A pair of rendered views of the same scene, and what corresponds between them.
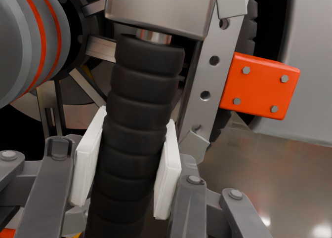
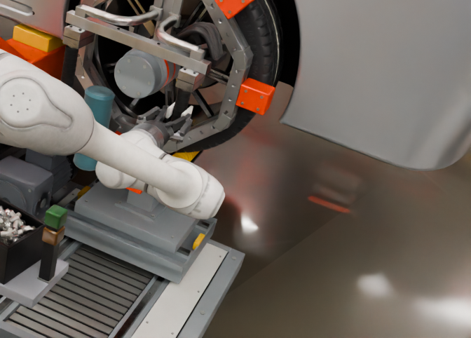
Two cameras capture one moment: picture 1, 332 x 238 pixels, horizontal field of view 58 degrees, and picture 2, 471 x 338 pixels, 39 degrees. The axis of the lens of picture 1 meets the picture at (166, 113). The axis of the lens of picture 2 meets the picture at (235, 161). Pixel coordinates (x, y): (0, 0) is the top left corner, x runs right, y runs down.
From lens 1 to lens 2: 166 cm
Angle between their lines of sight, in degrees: 18
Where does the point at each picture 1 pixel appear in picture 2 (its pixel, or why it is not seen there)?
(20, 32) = (161, 73)
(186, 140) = (221, 116)
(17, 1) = (162, 64)
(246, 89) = (246, 99)
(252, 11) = (264, 61)
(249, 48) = (263, 78)
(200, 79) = (228, 92)
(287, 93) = (263, 103)
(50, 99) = (170, 87)
